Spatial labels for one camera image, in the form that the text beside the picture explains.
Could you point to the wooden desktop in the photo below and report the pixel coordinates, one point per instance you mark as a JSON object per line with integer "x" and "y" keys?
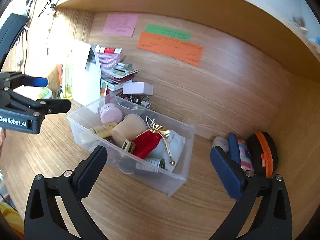
{"x": 150, "y": 215}

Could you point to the red pouch with gold ribbon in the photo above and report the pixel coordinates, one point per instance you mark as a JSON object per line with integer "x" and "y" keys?
{"x": 147, "y": 142}

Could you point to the red and white tube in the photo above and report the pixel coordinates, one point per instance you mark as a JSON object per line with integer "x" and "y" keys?
{"x": 108, "y": 49}

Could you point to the peach plastic cup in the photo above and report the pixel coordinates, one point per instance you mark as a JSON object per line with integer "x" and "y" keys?
{"x": 127, "y": 128}

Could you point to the stack of booklets and cards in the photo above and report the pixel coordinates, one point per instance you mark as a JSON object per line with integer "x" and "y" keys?
{"x": 120, "y": 76}

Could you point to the clear plastic storage bin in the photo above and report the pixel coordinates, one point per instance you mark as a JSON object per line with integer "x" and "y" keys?
{"x": 160, "y": 182}

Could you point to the black and orange case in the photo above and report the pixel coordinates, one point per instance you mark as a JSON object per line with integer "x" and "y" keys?
{"x": 265, "y": 152}

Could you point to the small yellow liquid bottle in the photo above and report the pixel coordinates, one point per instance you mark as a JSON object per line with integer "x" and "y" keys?
{"x": 67, "y": 85}

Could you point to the pink sticky note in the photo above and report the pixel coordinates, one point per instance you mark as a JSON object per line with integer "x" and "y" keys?
{"x": 120, "y": 25}

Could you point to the small white box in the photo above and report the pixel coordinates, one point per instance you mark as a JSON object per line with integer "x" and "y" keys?
{"x": 137, "y": 88}

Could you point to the pink round compact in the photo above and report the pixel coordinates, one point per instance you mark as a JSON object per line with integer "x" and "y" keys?
{"x": 111, "y": 112}

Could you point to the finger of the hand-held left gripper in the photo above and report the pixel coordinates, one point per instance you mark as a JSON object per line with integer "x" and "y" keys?
{"x": 55, "y": 105}
{"x": 35, "y": 81}

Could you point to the white round earbud case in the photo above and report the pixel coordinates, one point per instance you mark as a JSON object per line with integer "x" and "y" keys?
{"x": 221, "y": 143}

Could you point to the white ribbed cap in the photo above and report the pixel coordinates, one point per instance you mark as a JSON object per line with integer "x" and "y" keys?
{"x": 147, "y": 168}

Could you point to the yellow cloth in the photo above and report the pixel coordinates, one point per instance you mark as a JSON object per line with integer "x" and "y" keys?
{"x": 10, "y": 222}

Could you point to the white photo booklet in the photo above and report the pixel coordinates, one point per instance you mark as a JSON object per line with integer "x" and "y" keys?
{"x": 82, "y": 80}

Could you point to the white bowl of beads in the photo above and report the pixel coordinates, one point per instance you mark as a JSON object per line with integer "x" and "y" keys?
{"x": 132, "y": 102}

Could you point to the white tube orange green label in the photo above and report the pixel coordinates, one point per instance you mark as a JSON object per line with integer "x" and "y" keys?
{"x": 45, "y": 93}

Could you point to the green paper note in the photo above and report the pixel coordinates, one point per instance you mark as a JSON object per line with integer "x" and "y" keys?
{"x": 167, "y": 33}

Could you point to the green pump bottle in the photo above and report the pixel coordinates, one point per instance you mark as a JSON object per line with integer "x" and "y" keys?
{"x": 153, "y": 162}

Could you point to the beige labelled tube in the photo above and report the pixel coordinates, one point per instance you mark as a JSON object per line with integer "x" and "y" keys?
{"x": 103, "y": 129}

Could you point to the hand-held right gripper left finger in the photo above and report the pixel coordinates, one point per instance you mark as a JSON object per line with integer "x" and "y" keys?
{"x": 87, "y": 177}

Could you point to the blue patchwork pencil case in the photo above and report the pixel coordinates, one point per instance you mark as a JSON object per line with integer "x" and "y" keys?
{"x": 243, "y": 155}

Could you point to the wooden shelf board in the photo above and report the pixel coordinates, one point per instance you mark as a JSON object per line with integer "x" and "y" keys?
{"x": 200, "y": 12}

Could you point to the fruit print card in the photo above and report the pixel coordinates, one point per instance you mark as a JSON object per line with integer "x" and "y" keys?
{"x": 103, "y": 88}

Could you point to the mahjong tile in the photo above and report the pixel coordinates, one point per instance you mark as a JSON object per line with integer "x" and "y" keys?
{"x": 128, "y": 145}

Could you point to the orange paper note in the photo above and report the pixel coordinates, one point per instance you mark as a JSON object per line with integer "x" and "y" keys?
{"x": 172, "y": 48}

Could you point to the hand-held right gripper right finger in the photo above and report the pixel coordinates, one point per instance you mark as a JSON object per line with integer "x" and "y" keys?
{"x": 226, "y": 172}

